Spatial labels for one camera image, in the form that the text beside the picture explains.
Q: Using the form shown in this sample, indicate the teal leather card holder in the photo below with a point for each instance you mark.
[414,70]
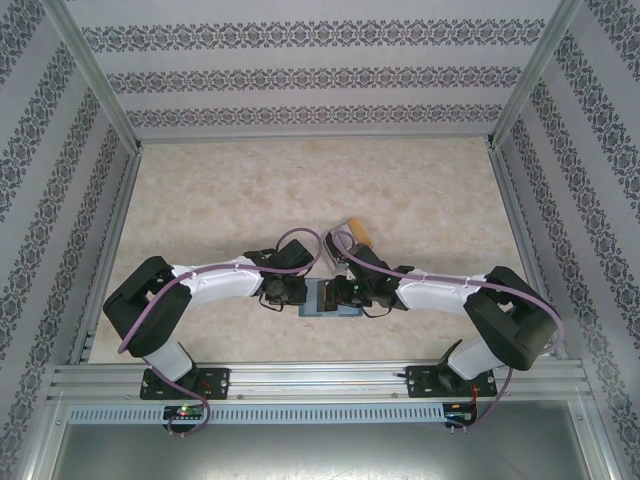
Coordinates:
[315,297]

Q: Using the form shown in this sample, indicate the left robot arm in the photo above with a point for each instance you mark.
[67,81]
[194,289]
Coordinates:
[145,315]

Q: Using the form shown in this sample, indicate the long aluminium base rail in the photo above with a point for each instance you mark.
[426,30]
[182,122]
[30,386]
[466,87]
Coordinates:
[310,377]

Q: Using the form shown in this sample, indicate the thin aluminium cross rail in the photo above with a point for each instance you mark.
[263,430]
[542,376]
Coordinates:
[310,136]

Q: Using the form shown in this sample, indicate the aluminium side rail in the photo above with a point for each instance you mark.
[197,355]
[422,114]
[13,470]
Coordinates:
[114,225]
[511,200]

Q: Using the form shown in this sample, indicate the small circuit board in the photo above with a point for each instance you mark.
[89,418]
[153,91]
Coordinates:
[182,412]
[457,412]

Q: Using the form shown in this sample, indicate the tall aluminium frame post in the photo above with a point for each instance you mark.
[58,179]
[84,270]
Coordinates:
[535,65]
[91,65]

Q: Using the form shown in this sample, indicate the grey metal sheet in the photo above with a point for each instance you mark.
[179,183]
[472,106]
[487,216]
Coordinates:
[320,455]

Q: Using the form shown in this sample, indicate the short aluminium frame post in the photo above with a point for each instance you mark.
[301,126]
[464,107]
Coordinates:
[607,460]
[45,440]

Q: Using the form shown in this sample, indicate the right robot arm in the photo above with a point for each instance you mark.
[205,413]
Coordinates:
[505,325]

